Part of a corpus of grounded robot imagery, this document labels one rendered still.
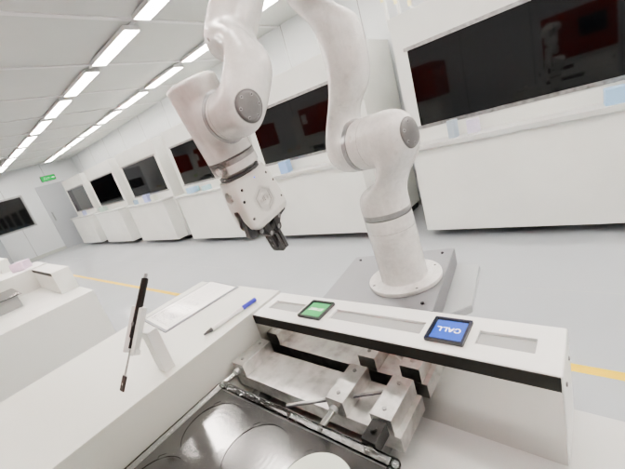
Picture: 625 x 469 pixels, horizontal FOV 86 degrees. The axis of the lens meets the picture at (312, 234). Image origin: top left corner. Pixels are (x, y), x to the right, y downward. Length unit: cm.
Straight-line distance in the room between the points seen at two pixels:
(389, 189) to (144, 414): 64
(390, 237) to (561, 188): 241
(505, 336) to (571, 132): 256
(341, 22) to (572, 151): 245
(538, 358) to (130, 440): 62
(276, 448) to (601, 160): 285
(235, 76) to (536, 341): 54
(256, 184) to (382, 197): 31
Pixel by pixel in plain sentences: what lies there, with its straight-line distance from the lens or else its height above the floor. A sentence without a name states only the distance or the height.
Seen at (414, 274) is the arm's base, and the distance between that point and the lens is 86.
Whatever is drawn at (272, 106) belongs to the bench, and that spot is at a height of 170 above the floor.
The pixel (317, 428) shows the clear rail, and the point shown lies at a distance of 55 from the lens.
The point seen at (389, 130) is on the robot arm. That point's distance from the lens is 73.
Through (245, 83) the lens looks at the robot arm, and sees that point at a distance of 53.
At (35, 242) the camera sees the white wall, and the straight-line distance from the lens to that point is 1366.
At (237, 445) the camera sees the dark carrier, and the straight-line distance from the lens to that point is 60.
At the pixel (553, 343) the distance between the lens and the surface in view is 54.
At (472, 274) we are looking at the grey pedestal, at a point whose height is 82.
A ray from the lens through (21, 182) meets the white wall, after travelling 1375.
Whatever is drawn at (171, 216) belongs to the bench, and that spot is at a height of 54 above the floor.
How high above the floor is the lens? 129
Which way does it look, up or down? 17 degrees down
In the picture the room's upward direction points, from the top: 17 degrees counter-clockwise
